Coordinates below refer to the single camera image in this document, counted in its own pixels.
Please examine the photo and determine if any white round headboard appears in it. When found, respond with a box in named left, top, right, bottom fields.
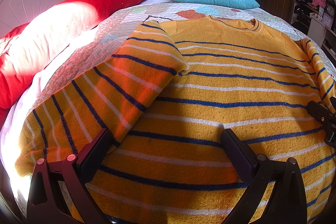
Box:
left=0, top=0, right=65, bottom=37

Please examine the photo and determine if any white cluttered shelf unit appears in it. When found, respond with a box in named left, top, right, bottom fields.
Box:
left=290, top=0, right=335, bottom=65

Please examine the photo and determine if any red long pillow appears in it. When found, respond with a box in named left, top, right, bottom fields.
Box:
left=0, top=0, right=157, bottom=110

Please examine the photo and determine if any white patchwork quilt bedspread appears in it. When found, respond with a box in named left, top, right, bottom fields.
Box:
left=0, top=0, right=336, bottom=219

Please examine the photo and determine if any small table clock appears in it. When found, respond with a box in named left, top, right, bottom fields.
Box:
left=325, top=0, right=336, bottom=17

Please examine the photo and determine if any yellow striped knit sweater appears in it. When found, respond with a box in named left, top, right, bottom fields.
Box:
left=15, top=15, right=336, bottom=224

